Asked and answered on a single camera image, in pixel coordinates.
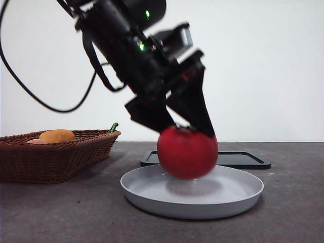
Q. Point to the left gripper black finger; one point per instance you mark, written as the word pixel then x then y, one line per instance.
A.
pixel 149 114
pixel 195 108

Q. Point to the red tomato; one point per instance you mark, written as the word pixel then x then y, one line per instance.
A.
pixel 187 154

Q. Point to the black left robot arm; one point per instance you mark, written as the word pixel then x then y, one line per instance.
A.
pixel 114 38

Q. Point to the green vegetable stem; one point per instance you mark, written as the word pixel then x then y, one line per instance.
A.
pixel 113 128

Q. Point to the black flat tray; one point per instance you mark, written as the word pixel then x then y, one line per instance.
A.
pixel 243 159

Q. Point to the yellow-orange potato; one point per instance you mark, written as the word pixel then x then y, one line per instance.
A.
pixel 57 136

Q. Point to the grey round plate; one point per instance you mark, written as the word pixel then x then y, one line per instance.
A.
pixel 192 208

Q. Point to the brown wicker basket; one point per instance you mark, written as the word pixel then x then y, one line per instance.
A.
pixel 50 162

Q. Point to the pink vegetable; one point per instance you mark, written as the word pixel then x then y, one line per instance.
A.
pixel 37 141

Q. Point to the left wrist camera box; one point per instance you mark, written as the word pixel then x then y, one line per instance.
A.
pixel 177 40

